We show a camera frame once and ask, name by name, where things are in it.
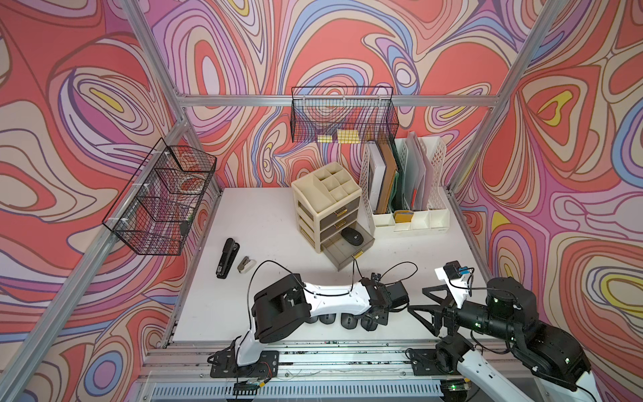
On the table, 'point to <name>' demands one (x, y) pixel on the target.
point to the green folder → (397, 181)
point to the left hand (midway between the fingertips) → (381, 319)
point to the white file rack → (436, 219)
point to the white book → (377, 174)
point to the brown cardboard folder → (388, 186)
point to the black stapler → (229, 253)
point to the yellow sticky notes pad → (348, 136)
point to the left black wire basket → (152, 214)
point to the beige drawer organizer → (327, 203)
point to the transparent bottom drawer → (342, 253)
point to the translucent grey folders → (419, 171)
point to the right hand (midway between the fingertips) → (419, 308)
